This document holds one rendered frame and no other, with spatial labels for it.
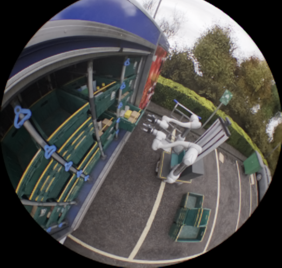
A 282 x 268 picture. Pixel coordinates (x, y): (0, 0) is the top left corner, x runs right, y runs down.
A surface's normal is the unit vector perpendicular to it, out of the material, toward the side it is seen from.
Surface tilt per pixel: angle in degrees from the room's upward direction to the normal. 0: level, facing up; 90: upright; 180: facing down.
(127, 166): 0
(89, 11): 90
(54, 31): 90
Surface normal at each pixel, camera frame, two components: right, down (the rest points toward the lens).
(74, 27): 0.91, 0.41
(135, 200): 0.23, -0.65
